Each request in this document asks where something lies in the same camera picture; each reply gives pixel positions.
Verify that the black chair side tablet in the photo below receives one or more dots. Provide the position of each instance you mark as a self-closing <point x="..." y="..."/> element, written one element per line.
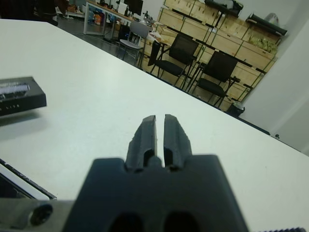
<point x="157" y="52"/>

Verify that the grey plastic chair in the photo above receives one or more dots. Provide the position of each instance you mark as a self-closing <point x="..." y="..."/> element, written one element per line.
<point x="138" y="30"/>

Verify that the colourful bags under desk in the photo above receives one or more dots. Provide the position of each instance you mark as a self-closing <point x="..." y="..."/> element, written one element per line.
<point x="99" y="18"/>

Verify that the wooden crate with greenish filling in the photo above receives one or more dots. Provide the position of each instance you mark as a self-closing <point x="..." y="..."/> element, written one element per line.
<point x="262" y="42"/>

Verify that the black printed box lid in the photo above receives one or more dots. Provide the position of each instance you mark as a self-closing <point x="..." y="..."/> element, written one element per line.
<point x="24" y="96"/>

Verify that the dark chair with jacket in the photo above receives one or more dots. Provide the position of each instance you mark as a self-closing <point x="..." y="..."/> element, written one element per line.
<point x="46" y="9"/>

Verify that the white frame desk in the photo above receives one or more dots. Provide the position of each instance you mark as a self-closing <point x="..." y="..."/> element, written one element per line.
<point x="106" y="8"/>

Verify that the black rolled mat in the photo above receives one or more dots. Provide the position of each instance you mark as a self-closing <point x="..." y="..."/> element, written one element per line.
<point x="268" y="24"/>
<point x="224" y="4"/>

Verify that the black waste bin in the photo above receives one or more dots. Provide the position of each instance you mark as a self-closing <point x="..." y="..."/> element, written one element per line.
<point x="236" y="110"/>

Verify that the black mesh office chair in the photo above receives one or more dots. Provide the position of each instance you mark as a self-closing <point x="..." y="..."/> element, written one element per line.
<point x="183" y="46"/>
<point x="223" y="65"/>

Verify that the black computer tower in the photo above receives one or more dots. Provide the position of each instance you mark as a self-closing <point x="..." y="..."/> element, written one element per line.
<point x="124" y="32"/>

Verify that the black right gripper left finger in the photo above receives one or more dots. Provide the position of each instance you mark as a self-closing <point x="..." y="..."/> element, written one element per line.
<point x="142" y="145"/>

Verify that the light wooden shipping crate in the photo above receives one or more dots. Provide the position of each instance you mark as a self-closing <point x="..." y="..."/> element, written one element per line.
<point x="178" y="6"/>
<point x="205" y="17"/>
<point x="169" y="20"/>
<point x="200" y="31"/>

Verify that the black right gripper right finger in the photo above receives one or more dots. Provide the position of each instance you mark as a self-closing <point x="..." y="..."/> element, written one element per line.
<point x="177" y="145"/>

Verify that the black computer monitor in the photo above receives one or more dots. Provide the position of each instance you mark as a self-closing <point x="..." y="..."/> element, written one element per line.
<point x="134" y="4"/>

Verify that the white box on desk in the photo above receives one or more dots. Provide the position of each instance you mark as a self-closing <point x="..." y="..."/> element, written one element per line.
<point x="123" y="8"/>

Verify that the black box base white insert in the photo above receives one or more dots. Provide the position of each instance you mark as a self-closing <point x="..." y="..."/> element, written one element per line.
<point x="29" y="186"/>

